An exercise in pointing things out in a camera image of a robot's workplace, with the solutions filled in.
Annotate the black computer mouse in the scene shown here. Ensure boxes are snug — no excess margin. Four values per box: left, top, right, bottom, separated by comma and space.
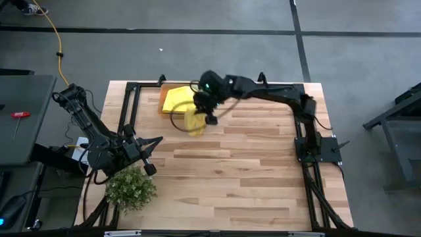
0, 194, 27, 228

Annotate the yellow floor cable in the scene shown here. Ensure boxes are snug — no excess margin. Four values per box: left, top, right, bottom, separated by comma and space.
31, 0, 70, 87

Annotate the orange translucent tray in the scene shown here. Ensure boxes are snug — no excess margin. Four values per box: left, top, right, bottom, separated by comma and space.
157, 82, 202, 116

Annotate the grey side desk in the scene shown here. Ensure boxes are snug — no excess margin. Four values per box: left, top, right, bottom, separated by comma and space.
0, 74, 57, 166

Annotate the black aluminium table frame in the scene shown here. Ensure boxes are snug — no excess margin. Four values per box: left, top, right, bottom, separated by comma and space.
77, 81, 353, 231

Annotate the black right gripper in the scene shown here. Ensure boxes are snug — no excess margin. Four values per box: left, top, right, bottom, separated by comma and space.
192, 70, 228, 126

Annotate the red-handled hex key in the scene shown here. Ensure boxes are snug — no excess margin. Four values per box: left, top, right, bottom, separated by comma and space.
9, 111, 31, 138

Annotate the black angled beam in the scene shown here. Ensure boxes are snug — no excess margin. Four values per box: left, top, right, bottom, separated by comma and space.
31, 143, 89, 177

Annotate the thin black panel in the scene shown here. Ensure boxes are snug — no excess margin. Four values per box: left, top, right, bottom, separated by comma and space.
0, 68, 36, 76

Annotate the person's foot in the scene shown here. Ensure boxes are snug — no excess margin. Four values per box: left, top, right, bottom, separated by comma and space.
9, 0, 49, 16

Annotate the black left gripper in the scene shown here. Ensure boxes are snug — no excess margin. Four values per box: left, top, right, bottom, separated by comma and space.
121, 124, 164, 176

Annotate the grey metal side table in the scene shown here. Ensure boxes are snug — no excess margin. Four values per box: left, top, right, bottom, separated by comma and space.
363, 82, 421, 194

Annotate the yellow microfiber towel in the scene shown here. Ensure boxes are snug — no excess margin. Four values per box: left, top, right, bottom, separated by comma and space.
183, 107, 208, 137
162, 85, 199, 115

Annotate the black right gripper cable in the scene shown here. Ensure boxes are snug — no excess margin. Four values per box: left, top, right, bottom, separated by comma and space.
169, 97, 241, 133

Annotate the white paper sheet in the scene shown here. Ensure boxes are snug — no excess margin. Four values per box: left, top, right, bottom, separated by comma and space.
70, 136, 91, 165

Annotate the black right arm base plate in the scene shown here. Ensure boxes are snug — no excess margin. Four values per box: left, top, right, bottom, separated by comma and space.
294, 136, 343, 164

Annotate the dark low desk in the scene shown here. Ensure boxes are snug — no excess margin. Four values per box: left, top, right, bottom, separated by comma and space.
0, 161, 45, 233

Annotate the artificial green plant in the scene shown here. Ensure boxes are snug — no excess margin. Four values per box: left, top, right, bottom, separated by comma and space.
104, 164, 159, 215

